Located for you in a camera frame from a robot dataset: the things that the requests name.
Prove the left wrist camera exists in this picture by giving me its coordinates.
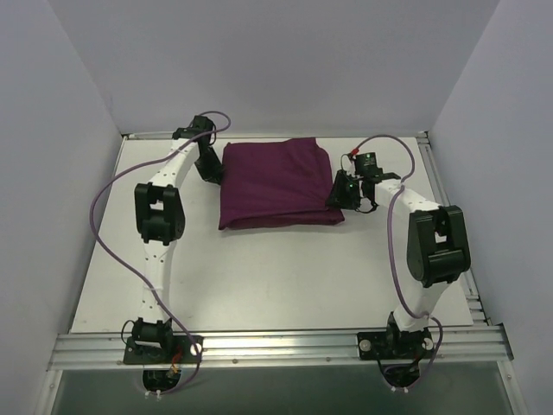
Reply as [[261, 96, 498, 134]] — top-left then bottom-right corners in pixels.
[[188, 115, 216, 137]]

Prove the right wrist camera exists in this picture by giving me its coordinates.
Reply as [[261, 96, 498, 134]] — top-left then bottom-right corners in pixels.
[[353, 152, 383, 179]]

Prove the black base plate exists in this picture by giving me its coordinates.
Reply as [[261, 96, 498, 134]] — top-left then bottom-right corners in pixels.
[[356, 329, 435, 361], [123, 335, 204, 365]]

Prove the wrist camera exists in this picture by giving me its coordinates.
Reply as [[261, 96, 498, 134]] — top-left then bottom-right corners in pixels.
[[353, 152, 383, 179], [188, 115, 216, 137]]

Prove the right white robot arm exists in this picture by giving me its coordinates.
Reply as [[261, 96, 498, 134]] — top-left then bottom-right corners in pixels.
[[326, 169, 471, 357]]

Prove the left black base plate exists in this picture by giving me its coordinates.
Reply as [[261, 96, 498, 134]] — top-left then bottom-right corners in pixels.
[[123, 335, 204, 365]]

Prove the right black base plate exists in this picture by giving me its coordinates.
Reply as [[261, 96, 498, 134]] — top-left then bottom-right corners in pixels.
[[356, 329, 435, 361]]

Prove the purple surgical wrap cloth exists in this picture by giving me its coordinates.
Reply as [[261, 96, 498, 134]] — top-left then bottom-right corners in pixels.
[[219, 137, 345, 231]]

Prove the aluminium front rail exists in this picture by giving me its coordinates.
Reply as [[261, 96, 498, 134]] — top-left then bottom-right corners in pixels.
[[48, 325, 514, 371]]

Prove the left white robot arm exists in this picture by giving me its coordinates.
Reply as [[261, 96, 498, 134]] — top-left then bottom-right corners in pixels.
[[116, 115, 222, 338]]

